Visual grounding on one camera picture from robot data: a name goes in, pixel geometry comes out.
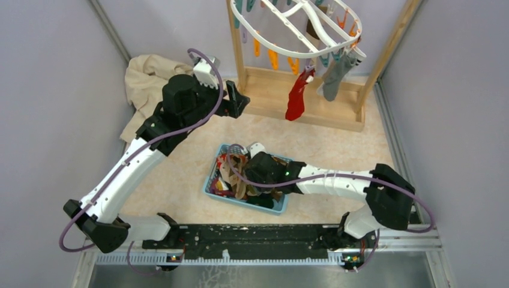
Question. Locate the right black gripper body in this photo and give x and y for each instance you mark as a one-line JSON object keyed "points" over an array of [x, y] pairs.
{"points": [[251, 175]]}

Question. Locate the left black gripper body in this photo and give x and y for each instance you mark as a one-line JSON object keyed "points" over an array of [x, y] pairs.
{"points": [[228, 107]]}

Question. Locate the red santa sock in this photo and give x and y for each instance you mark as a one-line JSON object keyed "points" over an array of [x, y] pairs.
{"points": [[296, 106]]}

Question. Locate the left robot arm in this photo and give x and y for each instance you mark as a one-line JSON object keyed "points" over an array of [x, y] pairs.
{"points": [[186, 105]]}

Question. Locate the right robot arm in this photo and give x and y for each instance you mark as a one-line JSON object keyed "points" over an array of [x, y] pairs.
{"points": [[386, 196]]}

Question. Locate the wooden hanger stand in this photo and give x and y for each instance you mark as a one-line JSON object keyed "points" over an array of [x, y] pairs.
{"points": [[267, 77]]}

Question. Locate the pile of socks in basket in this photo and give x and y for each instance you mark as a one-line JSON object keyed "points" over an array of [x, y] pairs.
{"points": [[241, 190]]}

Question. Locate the white oval clip hanger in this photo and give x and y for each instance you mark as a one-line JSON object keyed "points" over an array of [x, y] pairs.
{"points": [[337, 38]]}

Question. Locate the blue plastic basket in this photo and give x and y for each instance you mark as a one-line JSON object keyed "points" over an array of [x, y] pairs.
{"points": [[210, 189]]}

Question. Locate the beige crumpled cloth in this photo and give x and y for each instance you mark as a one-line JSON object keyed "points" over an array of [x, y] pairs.
{"points": [[144, 79]]}

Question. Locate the grey sock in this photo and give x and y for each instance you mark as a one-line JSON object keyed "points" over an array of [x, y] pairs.
{"points": [[336, 74]]}

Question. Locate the brown beige hanging sock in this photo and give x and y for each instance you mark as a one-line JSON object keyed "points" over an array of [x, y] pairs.
{"points": [[312, 36]]}

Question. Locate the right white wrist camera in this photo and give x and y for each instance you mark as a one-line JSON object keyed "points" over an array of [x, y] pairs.
{"points": [[255, 148]]}

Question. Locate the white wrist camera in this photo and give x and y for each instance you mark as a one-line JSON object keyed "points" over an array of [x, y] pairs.
{"points": [[204, 73], [255, 148]]}

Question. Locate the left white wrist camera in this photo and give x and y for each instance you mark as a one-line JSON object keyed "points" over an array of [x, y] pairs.
{"points": [[204, 73]]}

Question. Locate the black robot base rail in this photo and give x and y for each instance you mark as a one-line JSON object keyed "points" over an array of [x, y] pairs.
{"points": [[259, 241]]}

